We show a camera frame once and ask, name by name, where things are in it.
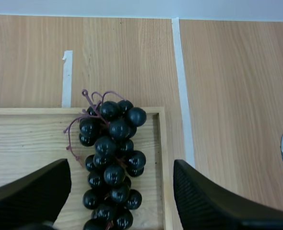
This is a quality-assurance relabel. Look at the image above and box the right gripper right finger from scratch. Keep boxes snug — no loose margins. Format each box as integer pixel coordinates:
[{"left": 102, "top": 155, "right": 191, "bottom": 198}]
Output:
[{"left": 173, "top": 159, "right": 283, "bottom": 230}]

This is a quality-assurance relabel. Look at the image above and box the bunch of dark toy grapes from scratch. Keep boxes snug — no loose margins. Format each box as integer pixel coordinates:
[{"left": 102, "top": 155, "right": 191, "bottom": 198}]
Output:
[{"left": 63, "top": 89, "right": 147, "bottom": 230}]

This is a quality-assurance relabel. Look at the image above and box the shallow wooden tray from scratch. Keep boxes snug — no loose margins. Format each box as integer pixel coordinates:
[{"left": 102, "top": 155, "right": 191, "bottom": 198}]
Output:
[{"left": 0, "top": 106, "right": 173, "bottom": 230}]

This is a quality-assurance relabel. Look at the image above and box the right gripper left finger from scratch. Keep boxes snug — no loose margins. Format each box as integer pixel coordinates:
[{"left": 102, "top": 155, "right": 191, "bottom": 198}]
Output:
[{"left": 0, "top": 158, "right": 72, "bottom": 230}]

